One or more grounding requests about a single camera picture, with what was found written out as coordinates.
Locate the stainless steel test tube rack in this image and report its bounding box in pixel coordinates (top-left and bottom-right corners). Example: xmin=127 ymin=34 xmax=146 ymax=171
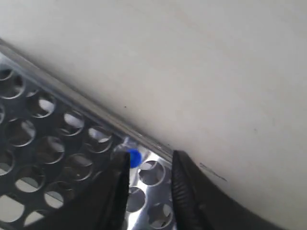
xmin=0 ymin=41 xmax=176 ymax=230

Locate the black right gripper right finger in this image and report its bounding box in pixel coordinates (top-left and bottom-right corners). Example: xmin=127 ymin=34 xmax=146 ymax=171
xmin=171 ymin=150 xmax=279 ymax=230

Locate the blue-capped tube corner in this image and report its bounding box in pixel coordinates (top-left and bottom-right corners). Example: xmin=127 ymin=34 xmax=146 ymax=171
xmin=111 ymin=137 xmax=142 ymax=168

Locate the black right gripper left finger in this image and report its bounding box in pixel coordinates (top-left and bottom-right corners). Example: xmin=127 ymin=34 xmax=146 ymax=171
xmin=26 ymin=152 xmax=130 ymax=230

